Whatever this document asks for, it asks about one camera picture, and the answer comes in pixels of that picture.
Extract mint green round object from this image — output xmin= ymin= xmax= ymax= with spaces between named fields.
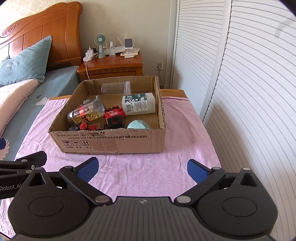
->
xmin=127 ymin=119 xmax=151 ymax=130

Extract pink cloth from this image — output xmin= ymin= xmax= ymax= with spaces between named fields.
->
xmin=0 ymin=96 xmax=222 ymax=218

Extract white power strip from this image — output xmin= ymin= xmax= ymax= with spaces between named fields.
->
xmin=83 ymin=47 xmax=97 ymax=62

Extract black toy car red wheels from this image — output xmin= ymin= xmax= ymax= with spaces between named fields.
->
xmin=69 ymin=123 xmax=103 ymax=132

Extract clear plastic jar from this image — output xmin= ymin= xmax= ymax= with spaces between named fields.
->
xmin=101 ymin=81 xmax=131 ymax=95

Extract red toy train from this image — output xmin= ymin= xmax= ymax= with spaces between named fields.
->
xmin=104 ymin=106 xmax=127 ymax=128

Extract small green desk fan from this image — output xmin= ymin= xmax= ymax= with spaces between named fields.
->
xmin=94 ymin=34 xmax=106 ymax=58

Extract large blue pillow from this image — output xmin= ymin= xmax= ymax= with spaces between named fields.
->
xmin=0 ymin=35 xmax=52 ymax=87

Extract white device on stand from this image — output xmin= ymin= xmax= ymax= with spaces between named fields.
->
xmin=124 ymin=36 xmax=133 ymax=53

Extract grey toy figure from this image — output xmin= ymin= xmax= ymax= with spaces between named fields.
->
xmin=83 ymin=95 xmax=102 ymax=105

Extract wooden bed headboard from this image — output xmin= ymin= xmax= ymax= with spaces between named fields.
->
xmin=0 ymin=1 xmax=83 ymax=66

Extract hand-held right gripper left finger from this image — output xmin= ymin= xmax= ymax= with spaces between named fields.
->
xmin=27 ymin=157 xmax=111 ymax=205

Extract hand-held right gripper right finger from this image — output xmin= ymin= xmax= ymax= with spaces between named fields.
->
xmin=174 ymin=159 xmax=263 ymax=205

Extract clear bottle of yellow capsules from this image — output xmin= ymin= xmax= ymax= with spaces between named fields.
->
xmin=68 ymin=98 xmax=106 ymax=125

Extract brown cardboard box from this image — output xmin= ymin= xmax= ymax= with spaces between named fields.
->
xmin=48 ymin=75 xmax=167 ymax=154

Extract white cotton swab container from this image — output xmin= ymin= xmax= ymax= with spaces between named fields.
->
xmin=122 ymin=92 xmax=156 ymax=116

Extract white louvered closet door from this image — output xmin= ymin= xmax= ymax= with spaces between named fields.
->
xmin=170 ymin=0 xmax=232 ymax=121
xmin=203 ymin=0 xmax=296 ymax=241

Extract blue floral bedsheet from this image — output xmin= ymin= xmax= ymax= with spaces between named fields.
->
xmin=0 ymin=65 xmax=80 ymax=232

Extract wooden nightstand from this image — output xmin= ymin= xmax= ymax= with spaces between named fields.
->
xmin=77 ymin=55 xmax=143 ymax=81

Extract long white holder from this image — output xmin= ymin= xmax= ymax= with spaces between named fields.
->
xmin=105 ymin=45 xmax=126 ymax=54

